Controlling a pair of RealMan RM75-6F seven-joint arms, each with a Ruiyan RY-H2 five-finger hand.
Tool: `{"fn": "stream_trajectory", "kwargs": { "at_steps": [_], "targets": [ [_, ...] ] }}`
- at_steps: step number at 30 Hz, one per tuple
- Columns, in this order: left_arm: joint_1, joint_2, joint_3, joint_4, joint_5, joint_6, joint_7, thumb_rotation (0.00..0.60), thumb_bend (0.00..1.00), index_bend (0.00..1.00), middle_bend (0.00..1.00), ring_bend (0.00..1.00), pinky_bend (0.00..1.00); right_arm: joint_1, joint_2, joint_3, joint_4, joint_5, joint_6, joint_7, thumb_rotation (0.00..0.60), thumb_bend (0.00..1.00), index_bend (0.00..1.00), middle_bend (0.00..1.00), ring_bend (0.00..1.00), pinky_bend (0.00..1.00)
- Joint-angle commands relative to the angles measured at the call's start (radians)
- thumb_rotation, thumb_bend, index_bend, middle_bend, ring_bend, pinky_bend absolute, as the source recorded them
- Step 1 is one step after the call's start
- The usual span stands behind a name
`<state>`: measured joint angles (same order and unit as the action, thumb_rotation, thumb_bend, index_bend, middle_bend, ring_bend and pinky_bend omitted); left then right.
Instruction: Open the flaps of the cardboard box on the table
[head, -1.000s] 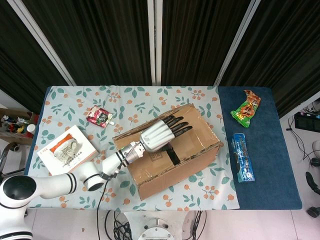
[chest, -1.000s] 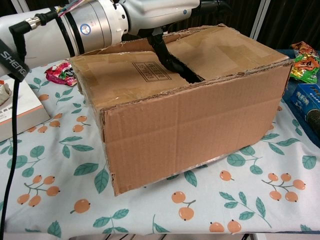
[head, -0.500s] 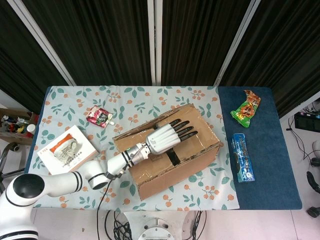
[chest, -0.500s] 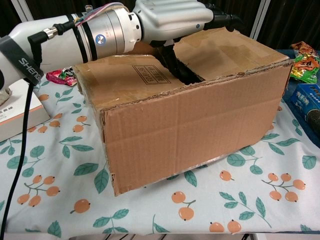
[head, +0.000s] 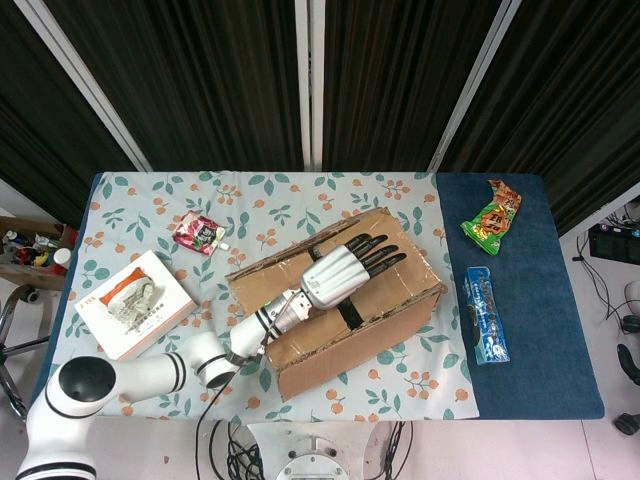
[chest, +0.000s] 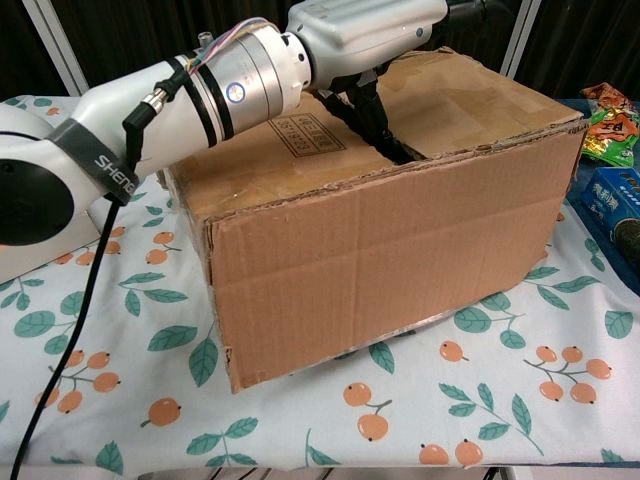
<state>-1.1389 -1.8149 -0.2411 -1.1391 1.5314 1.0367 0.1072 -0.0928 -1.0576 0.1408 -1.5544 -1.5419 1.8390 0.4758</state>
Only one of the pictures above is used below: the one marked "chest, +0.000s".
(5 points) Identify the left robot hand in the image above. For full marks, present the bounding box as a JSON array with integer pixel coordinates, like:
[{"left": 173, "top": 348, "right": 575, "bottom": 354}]
[{"left": 285, "top": 0, "right": 501, "bottom": 165}]

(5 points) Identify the brown cardboard shipping box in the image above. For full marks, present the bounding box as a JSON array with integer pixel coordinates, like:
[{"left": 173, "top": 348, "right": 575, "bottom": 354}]
[{"left": 157, "top": 45, "right": 586, "bottom": 396}]

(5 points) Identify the green orange snack bag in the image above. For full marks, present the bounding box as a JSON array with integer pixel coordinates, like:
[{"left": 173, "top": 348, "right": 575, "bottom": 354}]
[{"left": 578, "top": 83, "right": 640, "bottom": 169}]

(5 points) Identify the blue cookie pack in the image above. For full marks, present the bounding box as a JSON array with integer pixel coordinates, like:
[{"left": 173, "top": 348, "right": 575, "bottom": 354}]
[{"left": 579, "top": 167, "right": 640, "bottom": 281}]

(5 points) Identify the floral leaf-print tablecloth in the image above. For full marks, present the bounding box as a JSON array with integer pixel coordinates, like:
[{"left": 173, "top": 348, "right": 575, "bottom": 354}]
[{"left": 0, "top": 94, "right": 640, "bottom": 474}]

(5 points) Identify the white slanted partition post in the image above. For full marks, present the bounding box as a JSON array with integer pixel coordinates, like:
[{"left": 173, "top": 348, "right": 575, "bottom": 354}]
[
  {"left": 499, "top": 0, "right": 537, "bottom": 76},
  {"left": 22, "top": 0, "right": 94, "bottom": 97}
]

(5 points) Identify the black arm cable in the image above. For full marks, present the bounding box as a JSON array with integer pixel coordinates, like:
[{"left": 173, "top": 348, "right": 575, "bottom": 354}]
[{"left": 9, "top": 82, "right": 176, "bottom": 480}]

